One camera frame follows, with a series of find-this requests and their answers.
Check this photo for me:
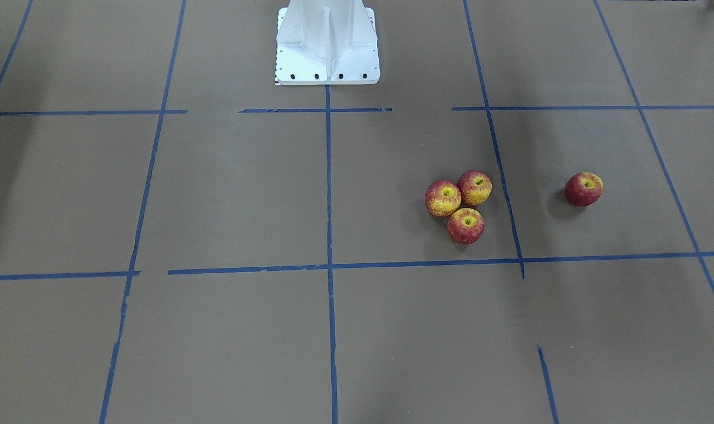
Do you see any dark red apple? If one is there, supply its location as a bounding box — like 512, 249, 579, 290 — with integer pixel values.
564, 172, 604, 207

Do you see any red yellow apple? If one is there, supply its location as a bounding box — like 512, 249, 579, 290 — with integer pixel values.
457, 170, 492, 207
425, 180, 462, 217
447, 208, 485, 245

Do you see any red yellow apple front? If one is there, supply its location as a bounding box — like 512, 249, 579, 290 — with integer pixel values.
447, 208, 485, 245

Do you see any red yellow apple back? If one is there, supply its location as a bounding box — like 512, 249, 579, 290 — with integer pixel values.
457, 170, 492, 207

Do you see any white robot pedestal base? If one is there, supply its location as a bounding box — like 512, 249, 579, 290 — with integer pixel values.
275, 1, 381, 85

